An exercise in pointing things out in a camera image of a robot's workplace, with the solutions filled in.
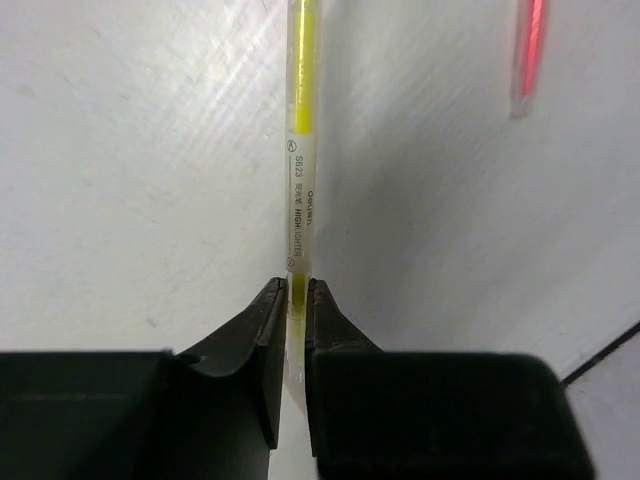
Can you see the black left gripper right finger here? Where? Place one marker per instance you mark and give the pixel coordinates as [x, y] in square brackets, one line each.
[376, 414]

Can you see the slim pink highlighter pen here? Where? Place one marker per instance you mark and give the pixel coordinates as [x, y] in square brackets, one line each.
[530, 31]

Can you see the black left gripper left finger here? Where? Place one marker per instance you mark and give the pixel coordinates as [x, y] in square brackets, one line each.
[211, 411]

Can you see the slim yellow highlighter pen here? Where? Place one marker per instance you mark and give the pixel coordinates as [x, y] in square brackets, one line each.
[300, 147]

